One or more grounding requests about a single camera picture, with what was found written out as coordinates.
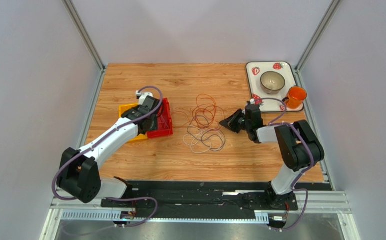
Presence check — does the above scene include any blue cable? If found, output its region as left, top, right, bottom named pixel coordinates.
left=186, top=125, right=226, bottom=152

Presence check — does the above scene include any red cable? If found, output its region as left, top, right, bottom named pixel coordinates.
left=190, top=104, right=220, bottom=131

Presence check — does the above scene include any aluminium frame rail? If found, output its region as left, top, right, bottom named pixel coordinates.
left=62, top=0, right=106, bottom=72

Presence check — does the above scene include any orange mug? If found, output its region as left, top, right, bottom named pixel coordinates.
left=282, top=86, right=307, bottom=109

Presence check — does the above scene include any beige ceramic bowl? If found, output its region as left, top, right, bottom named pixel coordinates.
left=260, top=71, right=285, bottom=95

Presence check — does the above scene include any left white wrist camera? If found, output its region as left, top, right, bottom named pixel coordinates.
left=135, top=91, right=153, bottom=105

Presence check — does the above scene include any strawberry pattern tray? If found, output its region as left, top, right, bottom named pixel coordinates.
left=245, top=61, right=296, bottom=113

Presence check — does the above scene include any red plastic bin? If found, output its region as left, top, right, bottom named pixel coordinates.
left=146, top=98, right=173, bottom=139

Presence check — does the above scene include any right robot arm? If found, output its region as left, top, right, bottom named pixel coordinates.
left=219, top=104, right=325, bottom=197

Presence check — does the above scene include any yellow plastic bin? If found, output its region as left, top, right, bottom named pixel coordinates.
left=118, top=103, right=148, bottom=143

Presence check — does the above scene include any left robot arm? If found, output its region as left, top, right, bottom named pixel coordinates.
left=51, top=95, right=163, bottom=204

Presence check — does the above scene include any orange cable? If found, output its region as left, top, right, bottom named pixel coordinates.
left=171, top=93, right=227, bottom=130

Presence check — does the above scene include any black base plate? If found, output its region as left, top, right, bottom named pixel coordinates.
left=98, top=180, right=298, bottom=220

